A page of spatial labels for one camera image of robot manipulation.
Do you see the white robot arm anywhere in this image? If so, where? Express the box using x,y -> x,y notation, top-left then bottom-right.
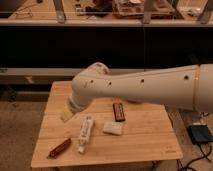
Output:
60,62 -> 213,122

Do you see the white sponge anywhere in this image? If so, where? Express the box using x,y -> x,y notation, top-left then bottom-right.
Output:
103,122 -> 123,135

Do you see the white tube with label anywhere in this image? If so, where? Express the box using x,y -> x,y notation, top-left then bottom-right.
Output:
78,116 -> 94,153

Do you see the wooden table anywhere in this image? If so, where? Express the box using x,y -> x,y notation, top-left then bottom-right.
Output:
31,81 -> 183,168

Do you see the dark red chocolate bar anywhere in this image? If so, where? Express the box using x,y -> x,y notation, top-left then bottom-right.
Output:
113,103 -> 125,122

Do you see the long shelf bench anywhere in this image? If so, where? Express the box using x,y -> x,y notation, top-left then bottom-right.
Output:
0,67 -> 190,85

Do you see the black power adapter box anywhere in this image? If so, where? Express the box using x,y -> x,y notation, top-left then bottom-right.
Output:
187,125 -> 213,144

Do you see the black cable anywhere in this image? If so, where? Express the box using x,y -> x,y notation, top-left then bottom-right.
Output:
176,143 -> 213,171

